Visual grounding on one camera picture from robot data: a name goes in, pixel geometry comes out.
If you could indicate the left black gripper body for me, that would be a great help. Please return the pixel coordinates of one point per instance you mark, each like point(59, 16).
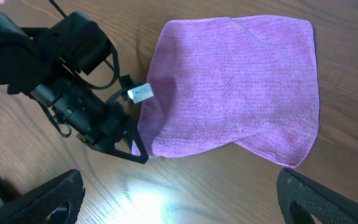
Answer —
point(100, 125)

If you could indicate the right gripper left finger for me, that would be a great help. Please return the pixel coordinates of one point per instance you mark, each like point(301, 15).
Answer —
point(56, 201)

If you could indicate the large purple microfiber cloth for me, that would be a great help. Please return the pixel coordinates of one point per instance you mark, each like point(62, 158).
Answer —
point(248, 80)

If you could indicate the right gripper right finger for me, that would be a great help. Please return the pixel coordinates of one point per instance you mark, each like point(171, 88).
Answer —
point(302, 200)

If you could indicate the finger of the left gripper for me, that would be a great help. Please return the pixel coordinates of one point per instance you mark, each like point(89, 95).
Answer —
point(122, 139)

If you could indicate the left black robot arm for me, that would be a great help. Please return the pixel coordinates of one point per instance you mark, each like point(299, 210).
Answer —
point(48, 64)

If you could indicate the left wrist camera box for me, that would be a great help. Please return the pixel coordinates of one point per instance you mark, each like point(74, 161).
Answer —
point(140, 93)

